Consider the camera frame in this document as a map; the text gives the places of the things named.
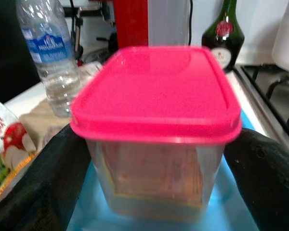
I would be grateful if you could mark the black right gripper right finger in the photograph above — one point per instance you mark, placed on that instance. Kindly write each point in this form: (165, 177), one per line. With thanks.
(269, 183)

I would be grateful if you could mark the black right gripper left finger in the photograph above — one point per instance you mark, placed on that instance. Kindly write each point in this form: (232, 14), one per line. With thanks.
(38, 192)

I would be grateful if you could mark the clear container pink lid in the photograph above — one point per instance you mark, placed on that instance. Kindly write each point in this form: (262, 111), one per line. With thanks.
(154, 96)

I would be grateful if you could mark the blue plastic mat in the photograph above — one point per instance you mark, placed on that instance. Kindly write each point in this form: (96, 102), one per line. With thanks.
(231, 204)

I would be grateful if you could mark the apple juice carton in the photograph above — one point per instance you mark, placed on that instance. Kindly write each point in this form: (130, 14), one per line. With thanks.
(9, 144)

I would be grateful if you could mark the beige folded cloth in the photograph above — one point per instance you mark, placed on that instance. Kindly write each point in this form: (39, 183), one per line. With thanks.
(38, 122)

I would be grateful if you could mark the steel gas hob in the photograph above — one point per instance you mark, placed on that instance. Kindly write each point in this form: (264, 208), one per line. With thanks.
(274, 96)

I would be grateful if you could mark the clear plastic water bottle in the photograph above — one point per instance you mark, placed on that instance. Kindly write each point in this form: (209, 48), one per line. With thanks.
(53, 60)

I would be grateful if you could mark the black kitchen appliance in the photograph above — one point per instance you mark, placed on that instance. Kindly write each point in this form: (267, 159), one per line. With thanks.
(9, 48)

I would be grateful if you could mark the dark green wine bottle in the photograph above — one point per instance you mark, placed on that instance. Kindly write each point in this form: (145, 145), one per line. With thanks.
(224, 38)

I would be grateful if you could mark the red and white appliance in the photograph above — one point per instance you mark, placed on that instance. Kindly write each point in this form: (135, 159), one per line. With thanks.
(132, 24)

